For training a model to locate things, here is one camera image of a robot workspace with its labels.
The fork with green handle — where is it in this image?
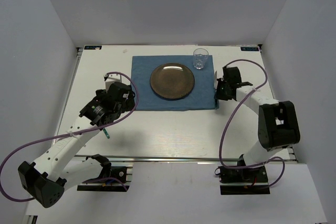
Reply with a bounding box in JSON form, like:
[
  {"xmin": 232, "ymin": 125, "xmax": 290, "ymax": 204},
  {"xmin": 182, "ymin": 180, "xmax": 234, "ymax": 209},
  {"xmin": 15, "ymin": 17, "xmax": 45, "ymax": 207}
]
[{"xmin": 102, "ymin": 128, "xmax": 110, "ymax": 139}]

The blue cloth napkin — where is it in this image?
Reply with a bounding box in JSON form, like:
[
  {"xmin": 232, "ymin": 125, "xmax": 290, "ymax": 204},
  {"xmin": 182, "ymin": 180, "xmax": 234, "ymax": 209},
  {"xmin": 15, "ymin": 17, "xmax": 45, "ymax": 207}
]
[{"xmin": 131, "ymin": 55, "xmax": 216, "ymax": 111}]

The clear drinking glass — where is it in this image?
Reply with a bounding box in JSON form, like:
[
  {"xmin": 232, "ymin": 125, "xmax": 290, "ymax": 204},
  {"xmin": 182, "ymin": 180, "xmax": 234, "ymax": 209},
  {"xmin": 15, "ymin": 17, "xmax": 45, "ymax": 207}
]
[{"xmin": 193, "ymin": 48, "xmax": 209, "ymax": 69}]

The dark round plate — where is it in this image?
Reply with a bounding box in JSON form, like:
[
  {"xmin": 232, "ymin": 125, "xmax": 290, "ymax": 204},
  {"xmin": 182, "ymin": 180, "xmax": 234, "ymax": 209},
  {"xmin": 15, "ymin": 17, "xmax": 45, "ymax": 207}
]
[{"xmin": 150, "ymin": 63, "xmax": 195, "ymax": 100}]

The knife with green handle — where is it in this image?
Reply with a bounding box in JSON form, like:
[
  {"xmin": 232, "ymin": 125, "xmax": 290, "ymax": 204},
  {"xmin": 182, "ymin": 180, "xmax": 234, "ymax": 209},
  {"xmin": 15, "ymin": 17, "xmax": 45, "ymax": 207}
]
[{"xmin": 214, "ymin": 96, "xmax": 219, "ymax": 110}]

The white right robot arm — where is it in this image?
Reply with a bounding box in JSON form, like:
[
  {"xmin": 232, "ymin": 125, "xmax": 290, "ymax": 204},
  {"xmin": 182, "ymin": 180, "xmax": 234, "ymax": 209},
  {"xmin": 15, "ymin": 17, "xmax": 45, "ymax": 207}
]
[{"xmin": 215, "ymin": 66, "xmax": 300, "ymax": 182}]

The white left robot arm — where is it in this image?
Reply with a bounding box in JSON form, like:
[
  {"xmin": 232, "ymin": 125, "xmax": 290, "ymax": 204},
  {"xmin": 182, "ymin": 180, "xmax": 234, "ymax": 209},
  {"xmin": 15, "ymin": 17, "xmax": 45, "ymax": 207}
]
[{"xmin": 18, "ymin": 82, "xmax": 135, "ymax": 208}]

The blue label sticker left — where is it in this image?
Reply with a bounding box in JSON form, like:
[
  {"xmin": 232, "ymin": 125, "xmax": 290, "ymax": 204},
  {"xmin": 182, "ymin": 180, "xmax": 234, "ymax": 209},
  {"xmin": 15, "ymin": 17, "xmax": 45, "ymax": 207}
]
[{"xmin": 83, "ymin": 45, "xmax": 102, "ymax": 50}]

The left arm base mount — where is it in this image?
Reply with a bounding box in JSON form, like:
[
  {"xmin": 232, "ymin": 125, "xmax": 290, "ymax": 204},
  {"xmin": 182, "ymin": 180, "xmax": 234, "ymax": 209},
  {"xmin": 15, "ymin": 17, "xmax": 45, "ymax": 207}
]
[{"xmin": 77, "ymin": 154, "xmax": 132, "ymax": 192}]

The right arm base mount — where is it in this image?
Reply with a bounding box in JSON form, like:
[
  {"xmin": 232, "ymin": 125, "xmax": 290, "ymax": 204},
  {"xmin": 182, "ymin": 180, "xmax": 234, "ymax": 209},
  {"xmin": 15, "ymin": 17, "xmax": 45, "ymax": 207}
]
[{"xmin": 215, "ymin": 166, "xmax": 270, "ymax": 196}]

